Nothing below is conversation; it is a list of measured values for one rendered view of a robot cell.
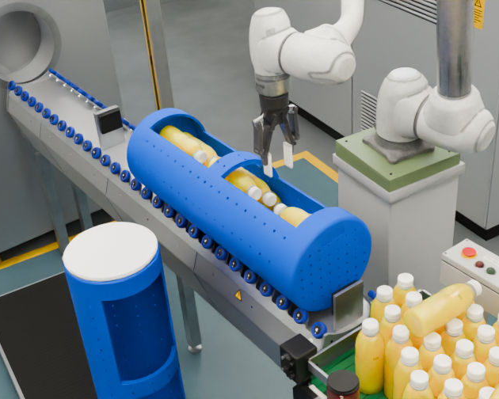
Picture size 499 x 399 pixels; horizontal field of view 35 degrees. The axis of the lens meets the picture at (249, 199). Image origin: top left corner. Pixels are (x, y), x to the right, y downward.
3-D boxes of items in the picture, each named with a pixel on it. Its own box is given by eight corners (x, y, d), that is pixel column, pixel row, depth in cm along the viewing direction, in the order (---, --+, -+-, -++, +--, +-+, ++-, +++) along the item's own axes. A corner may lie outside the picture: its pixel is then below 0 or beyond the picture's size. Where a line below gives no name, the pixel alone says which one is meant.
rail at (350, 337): (419, 297, 216) (420, 289, 214) (421, 298, 215) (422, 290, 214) (308, 366, 197) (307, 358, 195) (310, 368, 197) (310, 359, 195)
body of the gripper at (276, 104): (277, 81, 203) (279, 114, 208) (251, 91, 199) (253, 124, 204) (295, 89, 197) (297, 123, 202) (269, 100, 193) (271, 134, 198)
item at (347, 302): (357, 311, 216) (357, 276, 209) (363, 316, 214) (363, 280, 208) (329, 328, 211) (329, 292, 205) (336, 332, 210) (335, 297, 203)
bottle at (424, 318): (399, 315, 184) (454, 282, 192) (416, 341, 182) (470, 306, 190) (413, 306, 177) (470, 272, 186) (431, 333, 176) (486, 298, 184)
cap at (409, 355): (401, 365, 177) (401, 359, 176) (400, 352, 180) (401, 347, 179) (418, 366, 176) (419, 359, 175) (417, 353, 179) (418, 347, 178)
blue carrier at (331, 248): (202, 165, 282) (191, 95, 266) (373, 283, 222) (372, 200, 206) (134, 197, 270) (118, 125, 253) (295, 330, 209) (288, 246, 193)
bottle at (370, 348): (351, 378, 199) (350, 323, 189) (376, 370, 201) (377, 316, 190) (362, 397, 193) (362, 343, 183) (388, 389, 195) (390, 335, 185)
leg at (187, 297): (196, 342, 343) (179, 226, 309) (204, 349, 339) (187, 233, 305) (185, 348, 341) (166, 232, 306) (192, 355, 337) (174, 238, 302)
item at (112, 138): (123, 139, 309) (116, 104, 300) (127, 143, 306) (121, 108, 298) (100, 148, 304) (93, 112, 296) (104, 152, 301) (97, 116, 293)
